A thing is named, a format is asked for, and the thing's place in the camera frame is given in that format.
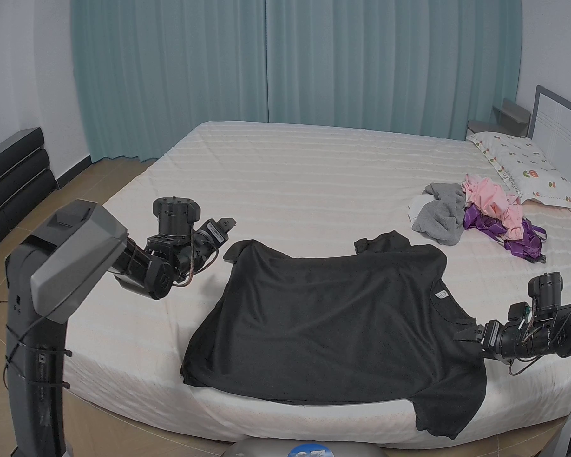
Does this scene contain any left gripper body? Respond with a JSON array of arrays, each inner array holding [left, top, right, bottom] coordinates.
[[195, 217, 229, 256]]

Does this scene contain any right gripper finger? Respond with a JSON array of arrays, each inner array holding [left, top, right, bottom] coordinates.
[[455, 325, 485, 345]]

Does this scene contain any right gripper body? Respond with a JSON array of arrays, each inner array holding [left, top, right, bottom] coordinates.
[[482, 320, 513, 359]]

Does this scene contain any black T-shirt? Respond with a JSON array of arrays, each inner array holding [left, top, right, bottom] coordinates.
[[180, 230, 487, 440]]

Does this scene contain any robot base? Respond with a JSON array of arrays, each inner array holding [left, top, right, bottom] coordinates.
[[220, 438, 379, 457]]

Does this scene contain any bed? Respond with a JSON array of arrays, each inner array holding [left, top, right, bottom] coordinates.
[[10, 85, 571, 449]]

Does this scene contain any purple garment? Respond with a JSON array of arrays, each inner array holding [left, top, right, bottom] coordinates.
[[462, 205, 548, 263]]

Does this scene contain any grey garment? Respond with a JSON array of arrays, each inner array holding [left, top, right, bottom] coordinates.
[[411, 182, 467, 247]]

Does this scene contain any pink garment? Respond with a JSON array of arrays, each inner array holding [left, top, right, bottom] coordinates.
[[461, 173, 527, 240]]

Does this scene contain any white garment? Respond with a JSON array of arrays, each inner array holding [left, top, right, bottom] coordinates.
[[405, 193, 432, 223]]

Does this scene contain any blue-green curtain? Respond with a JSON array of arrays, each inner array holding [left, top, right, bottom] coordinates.
[[265, 0, 522, 140], [71, 0, 270, 163]]

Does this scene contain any white printed pillow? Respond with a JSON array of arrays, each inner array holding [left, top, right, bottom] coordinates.
[[466, 131, 571, 209]]

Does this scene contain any black chest of drawers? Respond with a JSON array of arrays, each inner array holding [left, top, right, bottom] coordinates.
[[0, 126, 57, 263]]

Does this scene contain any grey bedside table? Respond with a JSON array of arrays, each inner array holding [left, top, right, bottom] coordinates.
[[466, 97, 534, 138]]

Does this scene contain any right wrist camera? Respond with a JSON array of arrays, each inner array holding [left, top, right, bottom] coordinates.
[[506, 303, 532, 328]]

